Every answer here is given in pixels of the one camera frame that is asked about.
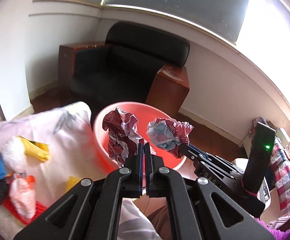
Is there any red white wrapper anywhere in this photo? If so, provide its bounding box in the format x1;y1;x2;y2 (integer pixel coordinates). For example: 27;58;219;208
146;118;194;159

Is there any red foam net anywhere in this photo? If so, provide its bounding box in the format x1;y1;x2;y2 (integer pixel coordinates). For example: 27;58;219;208
2;196;47;225

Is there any white plastic bag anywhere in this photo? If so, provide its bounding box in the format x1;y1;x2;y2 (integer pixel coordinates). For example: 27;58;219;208
1;136;27;173

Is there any pink plastic trash bin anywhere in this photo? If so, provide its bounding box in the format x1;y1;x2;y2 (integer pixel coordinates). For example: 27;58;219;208
92;101;188;173

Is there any checkered red cloth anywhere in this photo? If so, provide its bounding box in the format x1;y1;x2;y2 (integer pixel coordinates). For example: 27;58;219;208
269;139;290;215

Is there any yellow plastic bag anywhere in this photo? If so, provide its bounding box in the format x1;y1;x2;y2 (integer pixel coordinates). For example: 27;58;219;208
18;136;50;162

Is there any black leather armchair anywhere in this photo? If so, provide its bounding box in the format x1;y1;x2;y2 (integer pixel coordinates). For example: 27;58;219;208
58;21;190;116

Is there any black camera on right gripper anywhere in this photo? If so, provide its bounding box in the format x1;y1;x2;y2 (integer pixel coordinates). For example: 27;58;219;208
242;122;275;196

